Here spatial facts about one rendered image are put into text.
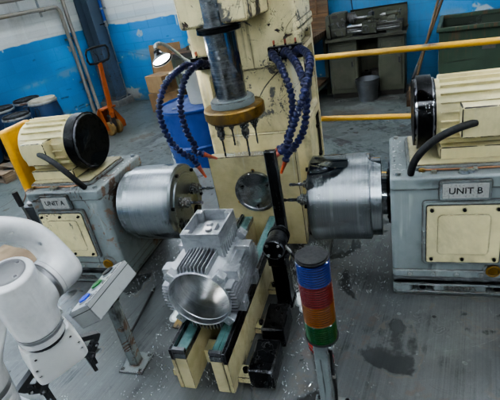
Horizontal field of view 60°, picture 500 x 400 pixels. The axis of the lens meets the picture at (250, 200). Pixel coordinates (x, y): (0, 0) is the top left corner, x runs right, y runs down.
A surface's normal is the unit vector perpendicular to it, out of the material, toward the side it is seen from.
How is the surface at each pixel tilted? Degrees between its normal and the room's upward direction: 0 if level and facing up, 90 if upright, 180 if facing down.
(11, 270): 11
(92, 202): 89
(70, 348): 100
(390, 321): 0
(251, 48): 90
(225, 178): 90
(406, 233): 89
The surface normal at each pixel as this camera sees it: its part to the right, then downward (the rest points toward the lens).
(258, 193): -0.26, 0.48
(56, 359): 0.68, 0.40
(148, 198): -0.31, -0.11
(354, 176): -0.30, -0.43
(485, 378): -0.18, -0.87
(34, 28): 0.89, 0.06
